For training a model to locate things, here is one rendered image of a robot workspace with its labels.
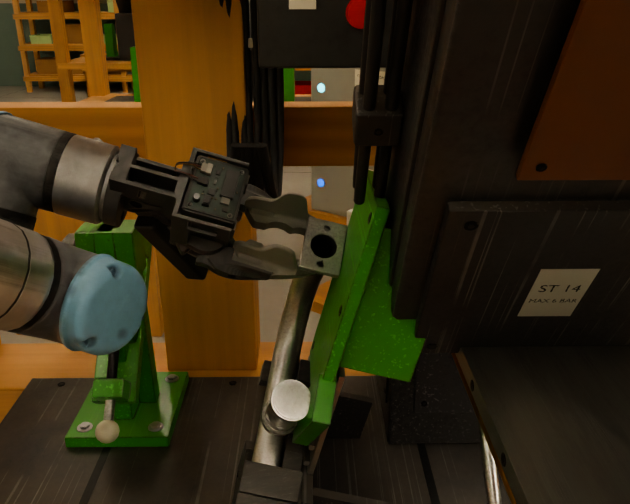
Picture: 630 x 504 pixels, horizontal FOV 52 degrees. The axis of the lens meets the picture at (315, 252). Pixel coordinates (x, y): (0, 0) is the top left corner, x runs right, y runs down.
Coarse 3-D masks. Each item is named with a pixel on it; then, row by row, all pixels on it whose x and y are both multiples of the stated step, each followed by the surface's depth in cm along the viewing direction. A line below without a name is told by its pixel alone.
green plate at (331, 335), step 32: (352, 224) 61; (384, 224) 52; (352, 256) 57; (384, 256) 54; (352, 288) 54; (384, 288) 56; (320, 320) 67; (352, 320) 55; (384, 320) 57; (320, 352) 62; (352, 352) 58; (384, 352) 58; (416, 352) 58
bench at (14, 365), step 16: (0, 352) 106; (16, 352) 106; (32, 352) 106; (48, 352) 106; (64, 352) 106; (80, 352) 106; (160, 352) 106; (272, 352) 106; (304, 352) 106; (0, 368) 102; (16, 368) 102; (32, 368) 102; (48, 368) 102; (64, 368) 102; (80, 368) 102; (160, 368) 102; (0, 384) 97; (16, 384) 97; (0, 400) 94; (0, 416) 90
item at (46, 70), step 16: (16, 0) 926; (64, 0) 962; (112, 0) 926; (16, 16) 930; (32, 16) 929; (48, 16) 929; (64, 16) 928; (112, 16) 926; (32, 32) 983; (80, 32) 946; (32, 48) 946; (48, 48) 945; (80, 48) 944; (48, 64) 965; (32, 80) 964; (48, 80) 963; (80, 80) 962; (112, 80) 960; (128, 80) 960
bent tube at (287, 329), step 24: (312, 240) 64; (336, 240) 63; (312, 264) 62; (336, 264) 62; (312, 288) 70; (288, 312) 72; (288, 336) 72; (288, 360) 71; (264, 432) 67; (264, 456) 66
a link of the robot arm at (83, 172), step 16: (80, 144) 57; (96, 144) 57; (64, 160) 56; (80, 160) 56; (96, 160) 56; (112, 160) 57; (64, 176) 55; (80, 176) 56; (96, 176) 56; (64, 192) 56; (80, 192) 56; (96, 192) 56; (64, 208) 57; (80, 208) 57; (96, 208) 57
